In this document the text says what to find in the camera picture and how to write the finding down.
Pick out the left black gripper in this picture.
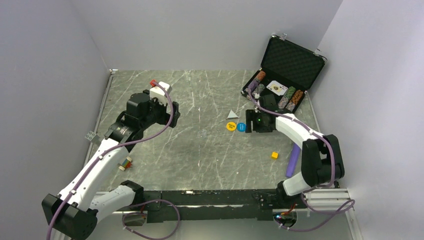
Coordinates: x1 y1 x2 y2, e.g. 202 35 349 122
140 90 180 130

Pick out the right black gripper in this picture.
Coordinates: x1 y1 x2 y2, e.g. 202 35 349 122
245 109 272 133

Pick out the blue round button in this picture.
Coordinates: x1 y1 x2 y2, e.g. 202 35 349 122
236 122 247 132

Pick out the yellow round button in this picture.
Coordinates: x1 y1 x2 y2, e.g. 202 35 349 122
226 121 237 132

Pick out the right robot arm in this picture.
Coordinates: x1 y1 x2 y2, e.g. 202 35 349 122
252 100 346 208

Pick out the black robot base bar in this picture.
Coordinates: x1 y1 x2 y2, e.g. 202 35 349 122
109 188 309 223

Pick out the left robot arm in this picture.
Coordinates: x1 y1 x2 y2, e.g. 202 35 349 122
41 90 181 240

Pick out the white triangle dealer piece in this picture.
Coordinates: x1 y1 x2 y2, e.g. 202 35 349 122
226 110 240 120

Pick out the yellow cube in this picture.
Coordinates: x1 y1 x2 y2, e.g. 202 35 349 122
270 152 279 160

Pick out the ace of spades card deck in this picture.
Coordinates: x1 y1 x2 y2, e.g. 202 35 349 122
266 80 288 96

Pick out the green purple chip row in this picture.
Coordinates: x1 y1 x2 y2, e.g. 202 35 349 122
278 86 296 110

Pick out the orange black chip row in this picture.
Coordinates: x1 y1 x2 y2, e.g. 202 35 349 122
290 90 304 105

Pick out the purple orange chip row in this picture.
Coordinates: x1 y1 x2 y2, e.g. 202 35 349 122
244 70 266 93

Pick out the purple cylinder tool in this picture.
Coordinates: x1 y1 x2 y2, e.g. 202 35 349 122
285 144 301 178

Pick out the black aluminium poker case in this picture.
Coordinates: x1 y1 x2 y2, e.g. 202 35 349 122
240 34 327 113

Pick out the colourful wooden toy block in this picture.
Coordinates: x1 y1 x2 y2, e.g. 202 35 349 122
118 156 133 171

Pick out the grey lego brick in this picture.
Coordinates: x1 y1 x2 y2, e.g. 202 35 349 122
85 131 100 144

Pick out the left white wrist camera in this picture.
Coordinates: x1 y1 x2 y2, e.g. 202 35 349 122
149 79 172 106

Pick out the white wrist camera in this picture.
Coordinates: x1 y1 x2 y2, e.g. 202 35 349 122
246 91 260 109
149 79 172 106

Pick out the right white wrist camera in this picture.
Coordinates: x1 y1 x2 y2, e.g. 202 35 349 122
246 91 260 109

